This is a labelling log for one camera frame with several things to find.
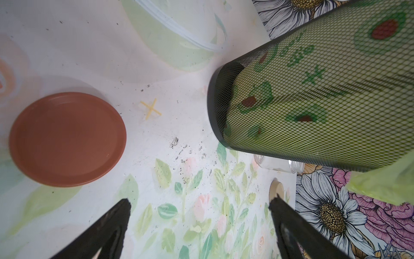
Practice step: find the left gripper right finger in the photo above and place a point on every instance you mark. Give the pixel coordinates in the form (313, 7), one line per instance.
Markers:
(294, 232)

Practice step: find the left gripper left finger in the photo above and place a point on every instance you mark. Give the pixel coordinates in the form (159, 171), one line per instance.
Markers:
(104, 238)

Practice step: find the beige jar lid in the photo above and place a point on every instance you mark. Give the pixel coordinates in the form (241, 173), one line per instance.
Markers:
(276, 190)

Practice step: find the red-brown jar lid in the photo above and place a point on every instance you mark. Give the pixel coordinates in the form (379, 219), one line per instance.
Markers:
(67, 139)

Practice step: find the clear plastic rice jar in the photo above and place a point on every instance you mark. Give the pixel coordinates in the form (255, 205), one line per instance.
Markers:
(280, 165)

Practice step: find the floral table mat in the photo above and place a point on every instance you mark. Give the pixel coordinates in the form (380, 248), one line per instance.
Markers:
(189, 195)

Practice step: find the yellow-green plastic bin bag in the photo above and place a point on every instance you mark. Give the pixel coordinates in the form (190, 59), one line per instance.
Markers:
(323, 97)

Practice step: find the black mesh trash bin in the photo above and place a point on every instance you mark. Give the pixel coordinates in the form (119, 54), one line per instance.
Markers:
(317, 90)

